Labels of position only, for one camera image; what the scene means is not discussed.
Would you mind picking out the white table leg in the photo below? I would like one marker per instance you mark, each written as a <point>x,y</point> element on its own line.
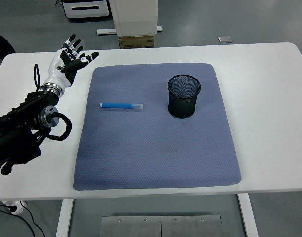
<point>248,217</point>
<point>64,219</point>

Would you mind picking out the tall white cabinet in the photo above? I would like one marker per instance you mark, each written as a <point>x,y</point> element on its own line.
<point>136,17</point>

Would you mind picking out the person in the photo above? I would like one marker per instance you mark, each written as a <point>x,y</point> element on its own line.
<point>1,44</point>

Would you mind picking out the black mesh pen holder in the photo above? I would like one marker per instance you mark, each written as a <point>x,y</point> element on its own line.
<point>183,106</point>

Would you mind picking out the white base bar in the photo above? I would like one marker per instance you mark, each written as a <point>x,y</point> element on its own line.
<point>105,31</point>

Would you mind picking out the white power strip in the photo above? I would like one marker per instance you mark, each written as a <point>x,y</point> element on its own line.
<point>17,206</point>

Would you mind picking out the blue-grey textured mat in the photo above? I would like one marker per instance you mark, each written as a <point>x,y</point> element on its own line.
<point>153,148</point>

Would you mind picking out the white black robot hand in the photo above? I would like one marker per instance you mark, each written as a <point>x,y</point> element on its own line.
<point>57,74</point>

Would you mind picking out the small grey floor plate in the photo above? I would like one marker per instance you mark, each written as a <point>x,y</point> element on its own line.
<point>224,39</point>

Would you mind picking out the brown cardboard box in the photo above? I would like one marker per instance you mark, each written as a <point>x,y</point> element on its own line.
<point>136,42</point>

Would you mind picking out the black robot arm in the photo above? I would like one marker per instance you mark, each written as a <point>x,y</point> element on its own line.
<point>14,133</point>

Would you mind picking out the blue marker with clear cap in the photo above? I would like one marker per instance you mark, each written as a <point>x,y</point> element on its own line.
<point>118,105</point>

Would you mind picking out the white box with black slot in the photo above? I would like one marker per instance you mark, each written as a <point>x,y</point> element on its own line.
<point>86,11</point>

